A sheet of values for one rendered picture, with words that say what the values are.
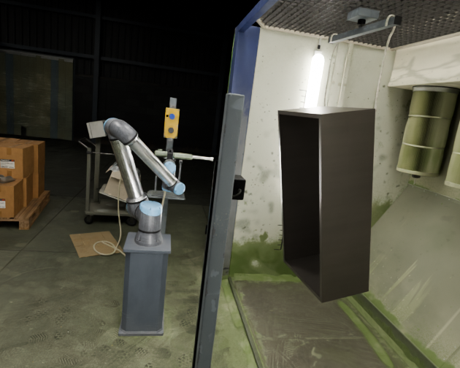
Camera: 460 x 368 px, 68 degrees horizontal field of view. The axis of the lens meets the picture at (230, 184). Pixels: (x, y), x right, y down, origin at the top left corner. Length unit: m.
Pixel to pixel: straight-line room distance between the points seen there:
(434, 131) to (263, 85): 1.43
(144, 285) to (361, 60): 2.59
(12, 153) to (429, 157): 4.35
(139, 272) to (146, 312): 0.30
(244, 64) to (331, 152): 1.30
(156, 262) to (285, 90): 1.79
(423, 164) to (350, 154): 1.25
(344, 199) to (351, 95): 1.41
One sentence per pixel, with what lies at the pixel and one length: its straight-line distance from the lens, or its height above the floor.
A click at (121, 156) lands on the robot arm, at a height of 1.21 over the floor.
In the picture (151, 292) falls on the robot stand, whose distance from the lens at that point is 2.48.
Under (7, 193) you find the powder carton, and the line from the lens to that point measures 4.43.
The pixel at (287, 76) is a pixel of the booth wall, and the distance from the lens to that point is 3.10.
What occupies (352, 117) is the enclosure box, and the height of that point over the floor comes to 1.64.
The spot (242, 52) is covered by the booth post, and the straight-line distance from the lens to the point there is 3.01.
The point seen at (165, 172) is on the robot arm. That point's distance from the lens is 2.35.
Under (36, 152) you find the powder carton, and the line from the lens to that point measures 5.07.
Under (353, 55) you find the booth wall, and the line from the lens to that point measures 3.36.
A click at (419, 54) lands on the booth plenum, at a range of 3.31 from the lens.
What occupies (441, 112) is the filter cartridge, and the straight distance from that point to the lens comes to 3.25.
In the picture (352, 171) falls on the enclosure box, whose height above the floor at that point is 1.33.
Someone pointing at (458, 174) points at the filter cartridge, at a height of 1.35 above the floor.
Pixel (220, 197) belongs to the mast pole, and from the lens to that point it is 1.04.
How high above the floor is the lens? 1.59
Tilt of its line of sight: 12 degrees down
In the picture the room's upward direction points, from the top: 7 degrees clockwise
